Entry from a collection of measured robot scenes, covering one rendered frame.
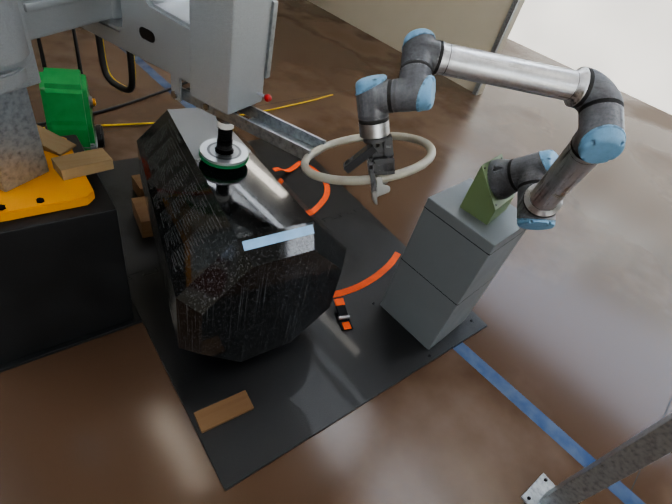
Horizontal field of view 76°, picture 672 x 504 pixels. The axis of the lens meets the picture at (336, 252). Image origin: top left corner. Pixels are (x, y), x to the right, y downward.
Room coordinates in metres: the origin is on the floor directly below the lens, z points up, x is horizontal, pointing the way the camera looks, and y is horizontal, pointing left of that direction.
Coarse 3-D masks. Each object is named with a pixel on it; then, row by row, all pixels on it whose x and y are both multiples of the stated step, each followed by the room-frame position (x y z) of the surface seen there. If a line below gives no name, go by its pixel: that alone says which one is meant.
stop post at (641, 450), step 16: (640, 432) 0.99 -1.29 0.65; (656, 432) 0.93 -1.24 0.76; (624, 448) 0.94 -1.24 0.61; (640, 448) 0.92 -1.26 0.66; (656, 448) 0.90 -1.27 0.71; (592, 464) 0.97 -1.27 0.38; (608, 464) 0.92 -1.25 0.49; (624, 464) 0.91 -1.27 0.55; (640, 464) 0.89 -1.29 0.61; (544, 480) 1.04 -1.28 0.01; (576, 480) 0.93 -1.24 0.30; (592, 480) 0.91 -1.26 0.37; (608, 480) 0.89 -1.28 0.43; (528, 496) 0.94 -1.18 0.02; (544, 496) 0.95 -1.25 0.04; (560, 496) 0.92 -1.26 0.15; (576, 496) 0.90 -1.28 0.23
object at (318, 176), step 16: (320, 144) 1.53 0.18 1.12; (336, 144) 1.57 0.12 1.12; (432, 144) 1.47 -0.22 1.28; (304, 160) 1.36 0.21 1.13; (432, 160) 1.35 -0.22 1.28; (320, 176) 1.21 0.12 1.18; (336, 176) 1.20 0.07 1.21; (352, 176) 1.19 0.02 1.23; (368, 176) 1.19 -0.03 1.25; (384, 176) 1.19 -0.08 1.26; (400, 176) 1.22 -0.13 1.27
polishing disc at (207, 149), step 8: (208, 144) 1.65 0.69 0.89; (216, 144) 1.67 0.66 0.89; (240, 144) 1.72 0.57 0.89; (200, 152) 1.57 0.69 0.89; (208, 152) 1.59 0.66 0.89; (240, 152) 1.66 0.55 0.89; (208, 160) 1.54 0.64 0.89; (216, 160) 1.54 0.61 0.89; (224, 160) 1.56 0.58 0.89; (232, 160) 1.58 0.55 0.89; (240, 160) 1.60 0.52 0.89
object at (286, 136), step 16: (176, 96) 1.61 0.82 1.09; (208, 112) 1.59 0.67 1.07; (256, 112) 1.64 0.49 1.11; (240, 128) 1.54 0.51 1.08; (256, 128) 1.51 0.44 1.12; (272, 128) 1.60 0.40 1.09; (288, 128) 1.59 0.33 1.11; (272, 144) 1.48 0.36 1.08; (288, 144) 1.46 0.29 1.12; (304, 144) 1.54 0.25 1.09
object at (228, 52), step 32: (192, 0) 1.56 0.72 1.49; (224, 0) 1.51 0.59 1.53; (256, 0) 1.61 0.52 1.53; (192, 32) 1.56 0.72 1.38; (224, 32) 1.51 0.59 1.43; (256, 32) 1.63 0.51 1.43; (192, 64) 1.56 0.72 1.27; (224, 64) 1.51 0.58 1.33; (256, 64) 1.64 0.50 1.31; (192, 96) 1.56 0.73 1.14; (224, 96) 1.51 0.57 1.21; (256, 96) 1.66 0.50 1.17
